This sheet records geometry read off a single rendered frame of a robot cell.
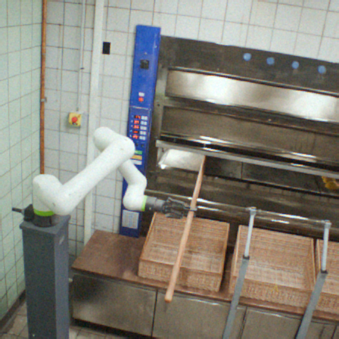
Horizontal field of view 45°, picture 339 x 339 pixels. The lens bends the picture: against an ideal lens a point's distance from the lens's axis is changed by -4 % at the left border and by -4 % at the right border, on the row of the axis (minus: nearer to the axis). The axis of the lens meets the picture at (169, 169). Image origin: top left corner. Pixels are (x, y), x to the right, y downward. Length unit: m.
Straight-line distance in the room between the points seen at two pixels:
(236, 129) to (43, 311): 1.67
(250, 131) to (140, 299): 1.36
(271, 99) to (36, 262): 1.75
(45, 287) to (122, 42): 1.61
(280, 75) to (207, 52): 0.49
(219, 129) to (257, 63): 0.51
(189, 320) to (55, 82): 1.91
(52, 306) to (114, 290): 0.64
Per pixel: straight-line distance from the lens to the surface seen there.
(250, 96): 2.81
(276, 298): 2.90
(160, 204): 2.45
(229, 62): 2.80
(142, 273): 2.90
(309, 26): 2.78
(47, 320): 2.57
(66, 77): 3.05
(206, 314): 2.95
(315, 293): 2.76
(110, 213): 3.30
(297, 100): 2.85
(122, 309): 3.07
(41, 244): 2.25
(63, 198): 1.99
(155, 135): 2.96
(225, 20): 2.76
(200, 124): 2.88
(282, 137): 2.90
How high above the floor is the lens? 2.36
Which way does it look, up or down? 23 degrees down
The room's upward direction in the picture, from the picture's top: 7 degrees clockwise
